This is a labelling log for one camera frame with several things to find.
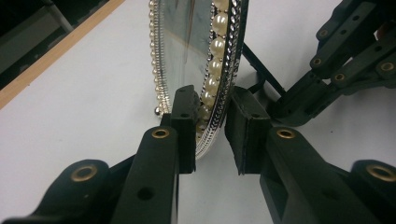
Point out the white metal stand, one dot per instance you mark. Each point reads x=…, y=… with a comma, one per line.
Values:
x=28, y=43

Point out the oval pearl-rimmed mirror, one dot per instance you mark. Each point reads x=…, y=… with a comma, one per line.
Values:
x=186, y=46

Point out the white table cover board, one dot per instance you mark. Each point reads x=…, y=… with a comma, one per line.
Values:
x=77, y=124

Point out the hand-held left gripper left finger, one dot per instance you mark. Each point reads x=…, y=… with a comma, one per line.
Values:
x=155, y=174

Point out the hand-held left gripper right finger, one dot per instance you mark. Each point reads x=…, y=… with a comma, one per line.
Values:
x=286, y=174

